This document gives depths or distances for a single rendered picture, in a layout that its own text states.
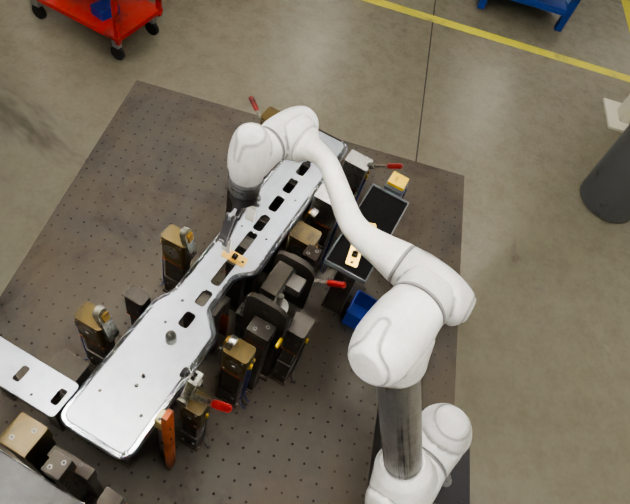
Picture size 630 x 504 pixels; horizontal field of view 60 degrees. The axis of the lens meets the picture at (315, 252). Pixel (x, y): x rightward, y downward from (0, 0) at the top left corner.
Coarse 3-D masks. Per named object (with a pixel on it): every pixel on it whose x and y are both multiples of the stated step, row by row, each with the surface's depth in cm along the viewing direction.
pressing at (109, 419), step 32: (288, 160) 203; (288, 224) 186; (256, 256) 177; (192, 288) 166; (224, 288) 168; (160, 320) 158; (128, 352) 151; (160, 352) 153; (192, 352) 155; (96, 384) 144; (128, 384) 146; (160, 384) 148; (64, 416) 139; (96, 416) 140; (128, 416) 142; (128, 448) 137
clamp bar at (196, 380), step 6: (186, 366) 130; (180, 372) 129; (186, 372) 130; (198, 372) 130; (192, 378) 130; (198, 378) 129; (186, 384) 130; (192, 384) 128; (198, 384) 129; (204, 384) 130; (186, 390) 133; (192, 390) 131; (180, 396) 139; (186, 396) 137
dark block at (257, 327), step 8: (256, 320) 151; (248, 328) 149; (256, 328) 149; (264, 328) 150; (272, 328) 150; (248, 336) 152; (256, 336) 149; (264, 336) 149; (272, 336) 152; (256, 344) 153; (264, 344) 150; (256, 352) 158; (264, 352) 158; (256, 360) 162; (264, 360) 169; (256, 368) 166; (256, 376) 171; (248, 384) 179; (256, 384) 183
